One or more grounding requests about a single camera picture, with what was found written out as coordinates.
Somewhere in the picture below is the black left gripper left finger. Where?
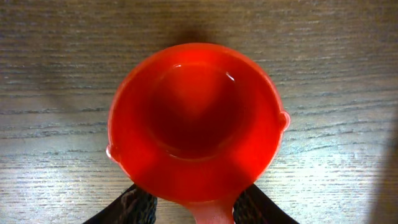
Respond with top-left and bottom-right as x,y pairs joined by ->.
83,184 -> 157,224

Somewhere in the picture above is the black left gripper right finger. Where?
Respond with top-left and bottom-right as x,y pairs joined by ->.
233,184 -> 299,224

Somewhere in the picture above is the red plastic measuring scoop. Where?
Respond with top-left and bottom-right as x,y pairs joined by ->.
106,43 -> 290,223

